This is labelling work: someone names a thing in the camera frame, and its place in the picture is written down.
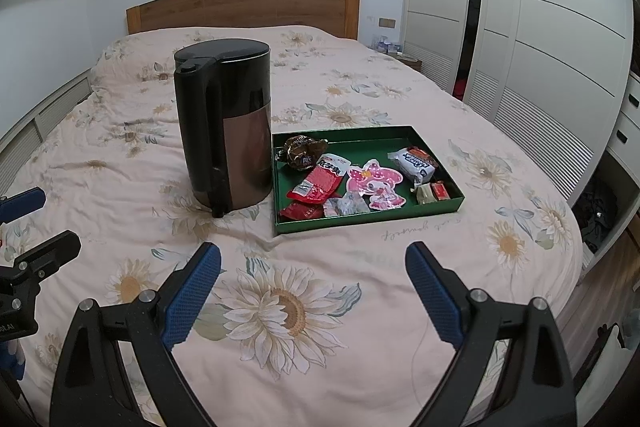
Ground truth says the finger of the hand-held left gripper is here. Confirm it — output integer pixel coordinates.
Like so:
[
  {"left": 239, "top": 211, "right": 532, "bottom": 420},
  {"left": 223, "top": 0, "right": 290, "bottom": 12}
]
[
  {"left": 19, "top": 229, "right": 82, "bottom": 280},
  {"left": 0, "top": 187, "right": 47, "bottom": 225}
]

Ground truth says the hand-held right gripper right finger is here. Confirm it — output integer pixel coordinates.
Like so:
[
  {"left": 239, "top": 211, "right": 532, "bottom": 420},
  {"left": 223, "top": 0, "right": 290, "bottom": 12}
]
[{"left": 404, "top": 241, "right": 578, "bottom": 427}]

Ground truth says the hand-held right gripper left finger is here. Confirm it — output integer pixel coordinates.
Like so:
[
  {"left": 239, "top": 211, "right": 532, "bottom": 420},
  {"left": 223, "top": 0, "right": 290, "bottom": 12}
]
[{"left": 50, "top": 242, "right": 222, "bottom": 427}]

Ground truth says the clear candy packet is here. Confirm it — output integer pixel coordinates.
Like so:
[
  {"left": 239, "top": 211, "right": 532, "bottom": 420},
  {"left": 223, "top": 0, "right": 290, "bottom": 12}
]
[{"left": 322, "top": 194, "right": 371, "bottom": 218}]

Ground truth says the pink cartoon snack packet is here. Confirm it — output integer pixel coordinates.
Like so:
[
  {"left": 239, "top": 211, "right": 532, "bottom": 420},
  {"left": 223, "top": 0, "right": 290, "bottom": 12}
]
[{"left": 345, "top": 159, "right": 406, "bottom": 210}]

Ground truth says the grey cookie packet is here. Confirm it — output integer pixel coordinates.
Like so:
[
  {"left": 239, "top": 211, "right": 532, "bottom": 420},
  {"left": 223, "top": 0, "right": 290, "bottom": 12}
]
[{"left": 389, "top": 146, "right": 441, "bottom": 185}]

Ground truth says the square red snack packet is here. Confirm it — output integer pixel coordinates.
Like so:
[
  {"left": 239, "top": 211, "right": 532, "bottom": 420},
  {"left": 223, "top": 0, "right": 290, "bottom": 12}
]
[{"left": 279, "top": 201, "right": 323, "bottom": 222}]

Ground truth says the red and white snack packet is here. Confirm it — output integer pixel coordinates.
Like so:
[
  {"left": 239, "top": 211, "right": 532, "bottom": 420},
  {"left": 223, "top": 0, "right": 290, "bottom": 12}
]
[{"left": 286, "top": 153, "right": 349, "bottom": 204}]

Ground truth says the green tray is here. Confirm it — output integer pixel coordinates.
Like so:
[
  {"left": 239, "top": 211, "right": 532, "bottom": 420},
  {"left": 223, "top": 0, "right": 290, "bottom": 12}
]
[{"left": 271, "top": 125, "right": 466, "bottom": 237}]

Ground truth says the brown snack wrapper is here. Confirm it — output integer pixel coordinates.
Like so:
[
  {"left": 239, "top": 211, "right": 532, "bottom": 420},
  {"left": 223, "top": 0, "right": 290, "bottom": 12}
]
[{"left": 282, "top": 135, "right": 326, "bottom": 172}]

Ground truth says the floral blanket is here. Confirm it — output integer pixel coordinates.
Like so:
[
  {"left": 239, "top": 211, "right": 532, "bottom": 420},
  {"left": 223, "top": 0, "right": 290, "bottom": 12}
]
[{"left": 0, "top": 26, "right": 586, "bottom": 427}]

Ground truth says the black and brown electric kettle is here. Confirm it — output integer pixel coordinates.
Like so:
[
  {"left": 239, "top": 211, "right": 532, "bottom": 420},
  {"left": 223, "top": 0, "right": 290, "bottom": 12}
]
[{"left": 173, "top": 38, "right": 273, "bottom": 219}]

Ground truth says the dark clothes pile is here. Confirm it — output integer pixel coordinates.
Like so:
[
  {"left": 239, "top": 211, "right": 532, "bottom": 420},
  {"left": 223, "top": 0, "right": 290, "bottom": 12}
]
[{"left": 572, "top": 179, "right": 626, "bottom": 253}]

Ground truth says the white drawer unit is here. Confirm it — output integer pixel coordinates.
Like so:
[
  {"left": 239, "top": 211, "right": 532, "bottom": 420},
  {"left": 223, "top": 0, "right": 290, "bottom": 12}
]
[{"left": 609, "top": 72, "right": 640, "bottom": 148}]

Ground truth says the white wardrobe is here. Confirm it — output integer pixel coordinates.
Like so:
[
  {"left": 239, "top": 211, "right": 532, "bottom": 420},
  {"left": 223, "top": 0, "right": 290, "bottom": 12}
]
[{"left": 402, "top": 0, "right": 636, "bottom": 208}]

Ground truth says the wooden headboard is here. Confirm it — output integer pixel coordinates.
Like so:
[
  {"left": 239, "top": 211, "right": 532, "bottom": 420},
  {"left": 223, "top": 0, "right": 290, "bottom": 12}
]
[{"left": 125, "top": 0, "right": 362, "bottom": 40}]

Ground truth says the white louvred wall panel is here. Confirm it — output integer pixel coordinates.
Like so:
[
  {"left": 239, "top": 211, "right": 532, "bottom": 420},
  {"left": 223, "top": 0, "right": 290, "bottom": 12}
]
[{"left": 0, "top": 69, "right": 93, "bottom": 148}]

